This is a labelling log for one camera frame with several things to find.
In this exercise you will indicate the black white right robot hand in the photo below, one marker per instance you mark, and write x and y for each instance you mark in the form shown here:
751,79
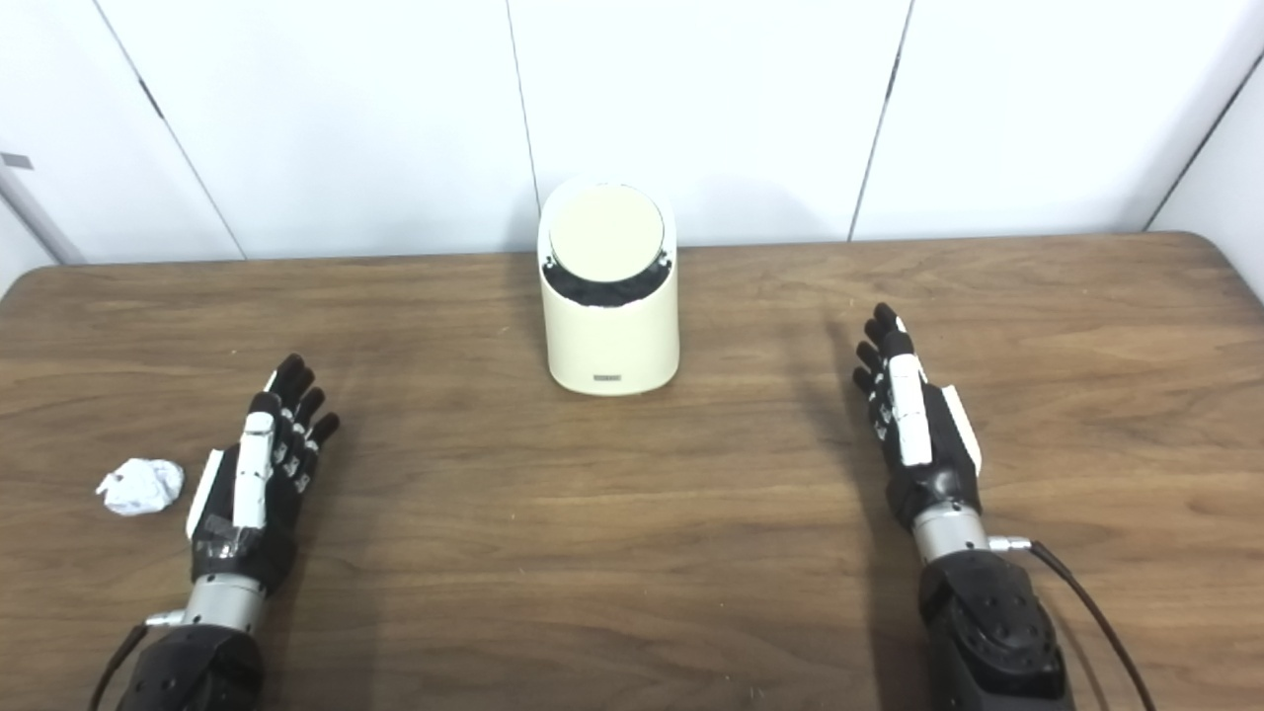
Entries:
933,464

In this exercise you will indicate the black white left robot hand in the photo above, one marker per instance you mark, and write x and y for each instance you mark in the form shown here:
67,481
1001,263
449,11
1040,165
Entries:
259,523

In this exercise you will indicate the white paper ball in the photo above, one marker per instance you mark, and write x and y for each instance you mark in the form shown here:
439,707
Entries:
140,487

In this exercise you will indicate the cream-colored round bin lid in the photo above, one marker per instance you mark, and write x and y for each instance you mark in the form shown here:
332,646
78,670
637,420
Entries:
605,232

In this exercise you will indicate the cream-colored round bin body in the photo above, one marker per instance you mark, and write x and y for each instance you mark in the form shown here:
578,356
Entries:
610,341

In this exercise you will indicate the grey wall corner post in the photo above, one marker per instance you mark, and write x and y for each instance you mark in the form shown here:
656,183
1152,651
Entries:
35,212

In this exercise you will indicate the small grey post tag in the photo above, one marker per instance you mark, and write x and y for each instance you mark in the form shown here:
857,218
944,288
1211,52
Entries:
15,161

